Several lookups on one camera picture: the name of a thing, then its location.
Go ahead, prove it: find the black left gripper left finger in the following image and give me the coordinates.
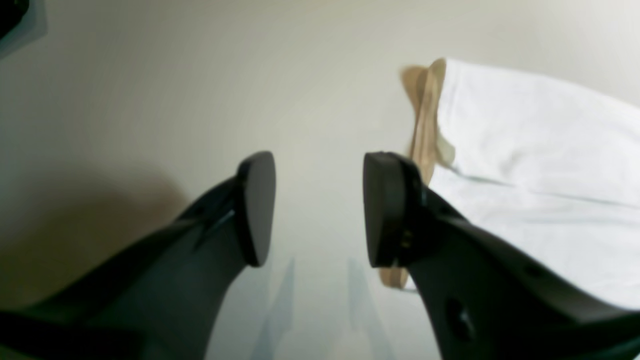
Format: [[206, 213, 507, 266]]
[[1, 151, 277, 360]]

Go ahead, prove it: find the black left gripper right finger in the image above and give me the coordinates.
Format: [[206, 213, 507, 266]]
[[362, 152, 640, 360]]

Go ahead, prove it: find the white printed T-shirt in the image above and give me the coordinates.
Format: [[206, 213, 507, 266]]
[[402, 58, 640, 310]]

